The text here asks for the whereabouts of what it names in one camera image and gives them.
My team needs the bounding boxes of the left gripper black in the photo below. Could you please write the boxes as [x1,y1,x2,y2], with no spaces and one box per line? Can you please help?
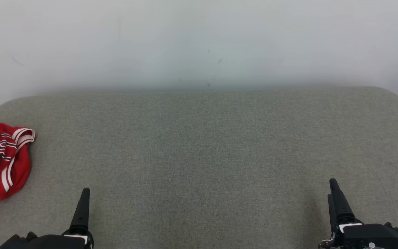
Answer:
[26,188,94,249]

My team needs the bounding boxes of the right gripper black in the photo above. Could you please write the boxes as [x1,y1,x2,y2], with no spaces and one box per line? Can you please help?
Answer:
[320,178,398,249]

